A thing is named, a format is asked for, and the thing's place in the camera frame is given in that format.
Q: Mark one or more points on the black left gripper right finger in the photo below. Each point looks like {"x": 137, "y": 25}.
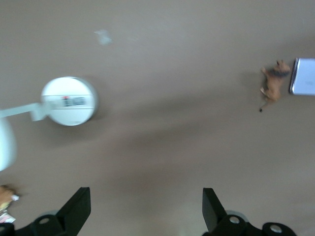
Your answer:
{"x": 212, "y": 211}

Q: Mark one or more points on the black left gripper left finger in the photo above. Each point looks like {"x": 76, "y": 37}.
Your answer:
{"x": 76, "y": 209}

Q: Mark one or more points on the brown lion statue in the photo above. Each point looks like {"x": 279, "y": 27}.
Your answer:
{"x": 273, "y": 84}

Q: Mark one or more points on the white round phone stand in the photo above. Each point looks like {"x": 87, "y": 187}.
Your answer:
{"x": 69, "y": 100}

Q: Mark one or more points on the small printed card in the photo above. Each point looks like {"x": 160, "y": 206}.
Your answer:
{"x": 5, "y": 214}

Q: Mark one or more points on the small brown plush animal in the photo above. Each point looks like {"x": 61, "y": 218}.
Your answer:
{"x": 7, "y": 192}

